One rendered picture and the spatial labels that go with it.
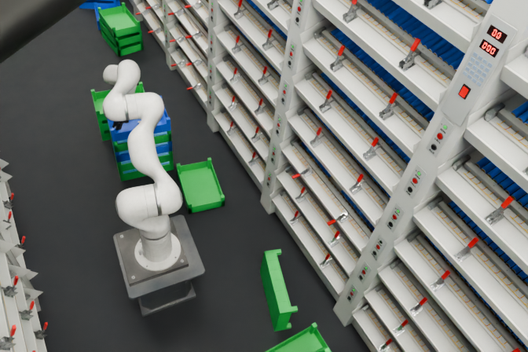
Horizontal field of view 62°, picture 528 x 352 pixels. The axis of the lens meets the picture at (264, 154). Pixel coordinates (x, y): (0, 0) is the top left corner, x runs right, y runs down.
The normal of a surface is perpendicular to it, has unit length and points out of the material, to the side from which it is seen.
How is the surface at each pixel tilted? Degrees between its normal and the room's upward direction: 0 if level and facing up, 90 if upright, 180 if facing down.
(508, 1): 90
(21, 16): 79
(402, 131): 22
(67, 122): 0
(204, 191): 0
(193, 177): 0
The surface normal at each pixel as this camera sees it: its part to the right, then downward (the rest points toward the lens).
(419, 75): -0.23, -0.51
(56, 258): 0.11, -0.68
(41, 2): 0.41, 0.55
